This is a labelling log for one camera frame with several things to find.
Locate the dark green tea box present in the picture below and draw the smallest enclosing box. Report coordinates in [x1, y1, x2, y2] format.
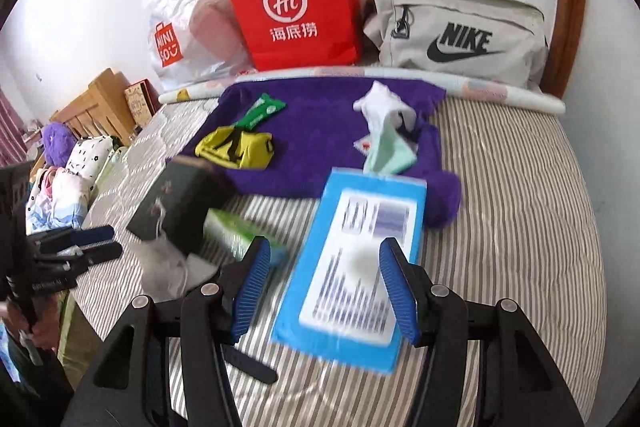
[126, 158, 226, 255]

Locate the light green tissue pack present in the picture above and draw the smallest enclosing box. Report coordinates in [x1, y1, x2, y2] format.
[202, 208, 288, 265]

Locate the person's left hand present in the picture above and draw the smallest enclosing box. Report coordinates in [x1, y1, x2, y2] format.
[10, 299, 57, 354]

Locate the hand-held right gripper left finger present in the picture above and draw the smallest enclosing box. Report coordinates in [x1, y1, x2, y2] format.
[60, 234, 281, 427]

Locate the green wipes packet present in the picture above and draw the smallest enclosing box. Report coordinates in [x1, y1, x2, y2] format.
[235, 93, 288, 131]

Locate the purple fuzzy towel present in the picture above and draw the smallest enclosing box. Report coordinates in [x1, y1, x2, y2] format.
[166, 76, 462, 228]

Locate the white dotted pillow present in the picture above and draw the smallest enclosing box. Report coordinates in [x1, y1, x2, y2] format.
[65, 136, 113, 175]

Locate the striped mattress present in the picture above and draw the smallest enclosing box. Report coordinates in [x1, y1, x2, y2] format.
[65, 94, 608, 427]

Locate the purple plush toy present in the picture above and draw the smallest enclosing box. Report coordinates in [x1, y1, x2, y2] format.
[41, 122, 78, 168]

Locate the green bed sheet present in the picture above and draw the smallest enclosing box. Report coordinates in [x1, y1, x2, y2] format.
[57, 292, 103, 378]

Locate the blue tissue box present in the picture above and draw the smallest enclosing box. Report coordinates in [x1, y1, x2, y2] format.
[270, 167, 428, 375]

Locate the grey sling bag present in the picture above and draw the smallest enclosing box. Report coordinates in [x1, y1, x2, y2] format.
[362, 0, 551, 88]

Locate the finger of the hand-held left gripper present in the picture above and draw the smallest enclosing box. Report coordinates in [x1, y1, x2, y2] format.
[30, 224, 116, 252]
[30, 241, 123, 279]

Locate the pink striped curtain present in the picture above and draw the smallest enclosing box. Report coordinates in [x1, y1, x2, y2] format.
[0, 89, 31, 168]

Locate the white plastic shopping bag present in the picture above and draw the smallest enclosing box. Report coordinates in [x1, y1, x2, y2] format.
[142, 0, 256, 92]

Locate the yellow pouch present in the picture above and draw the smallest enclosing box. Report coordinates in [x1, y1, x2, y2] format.
[194, 127, 275, 170]

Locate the pastel folded blanket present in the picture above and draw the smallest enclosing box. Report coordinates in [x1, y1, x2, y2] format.
[27, 167, 96, 233]

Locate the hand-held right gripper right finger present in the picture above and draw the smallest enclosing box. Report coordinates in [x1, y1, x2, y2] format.
[378, 237, 586, 427]

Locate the wooden headboard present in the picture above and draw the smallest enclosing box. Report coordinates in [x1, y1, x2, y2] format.
[50, 68, 138, 148]

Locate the brown patterned box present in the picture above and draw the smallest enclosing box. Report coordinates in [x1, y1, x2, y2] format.
[124, 78, 161, 128]

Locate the white paper roll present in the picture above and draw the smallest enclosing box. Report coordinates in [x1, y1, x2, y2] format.
[158, 66, 566, 115]

